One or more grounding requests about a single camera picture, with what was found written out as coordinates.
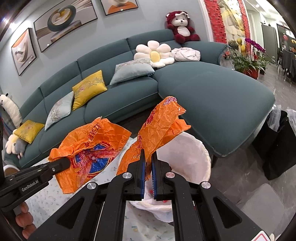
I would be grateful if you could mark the white lined trash bin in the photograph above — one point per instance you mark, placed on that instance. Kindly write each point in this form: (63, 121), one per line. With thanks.
(188, 157)

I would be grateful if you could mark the framed wall picture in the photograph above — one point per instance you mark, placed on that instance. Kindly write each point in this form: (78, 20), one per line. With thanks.
(62, 19)
(114, 6)
(23, 52)

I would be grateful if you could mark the grey cushion right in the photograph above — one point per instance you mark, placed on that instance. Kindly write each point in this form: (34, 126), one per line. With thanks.
(131, 70)

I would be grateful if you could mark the yellow cushion centre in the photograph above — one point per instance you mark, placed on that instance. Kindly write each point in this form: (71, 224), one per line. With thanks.
(88, 88)

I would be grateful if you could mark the yellow cushion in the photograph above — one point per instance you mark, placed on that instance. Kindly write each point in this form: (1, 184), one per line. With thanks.
(88, 88)
(28, 130)

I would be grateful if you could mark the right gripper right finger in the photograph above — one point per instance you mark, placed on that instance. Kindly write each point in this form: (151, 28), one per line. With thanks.
(157, 180)

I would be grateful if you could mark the flower shaped pillow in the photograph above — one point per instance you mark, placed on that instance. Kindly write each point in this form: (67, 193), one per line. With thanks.
(158, 55)

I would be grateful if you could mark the potted orchid plants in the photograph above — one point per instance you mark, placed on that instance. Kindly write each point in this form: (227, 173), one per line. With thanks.
(249, 57)

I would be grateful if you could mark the light grey embroidered cushion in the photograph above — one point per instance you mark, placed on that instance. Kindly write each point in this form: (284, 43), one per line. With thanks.
(60, 110)

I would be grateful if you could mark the teal sectional sofa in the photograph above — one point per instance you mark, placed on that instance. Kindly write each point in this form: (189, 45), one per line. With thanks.
(223, 107)

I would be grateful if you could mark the white long plush toy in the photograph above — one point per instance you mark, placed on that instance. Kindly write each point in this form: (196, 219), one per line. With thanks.
(12, 109)

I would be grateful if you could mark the grey white plush toy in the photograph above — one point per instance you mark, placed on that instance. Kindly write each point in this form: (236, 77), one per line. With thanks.
(16, 146)

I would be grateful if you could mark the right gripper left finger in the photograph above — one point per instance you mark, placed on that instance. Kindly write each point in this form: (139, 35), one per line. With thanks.
(140, 177)

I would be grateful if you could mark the black box with plastic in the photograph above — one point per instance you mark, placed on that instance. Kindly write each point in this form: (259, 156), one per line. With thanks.
(276, 142)

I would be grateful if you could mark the orange plastic bag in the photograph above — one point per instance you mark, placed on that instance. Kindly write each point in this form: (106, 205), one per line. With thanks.
(162, 125)
(90, 149)

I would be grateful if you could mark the yellow cushion left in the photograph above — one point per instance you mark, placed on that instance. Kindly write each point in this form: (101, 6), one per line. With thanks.
(28, 130)

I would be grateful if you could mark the person left hand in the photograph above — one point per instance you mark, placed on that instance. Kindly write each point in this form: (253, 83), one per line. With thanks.
(25, 221)

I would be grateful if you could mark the red white teddy bear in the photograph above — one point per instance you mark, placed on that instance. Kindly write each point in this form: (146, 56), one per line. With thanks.
(179, 23)

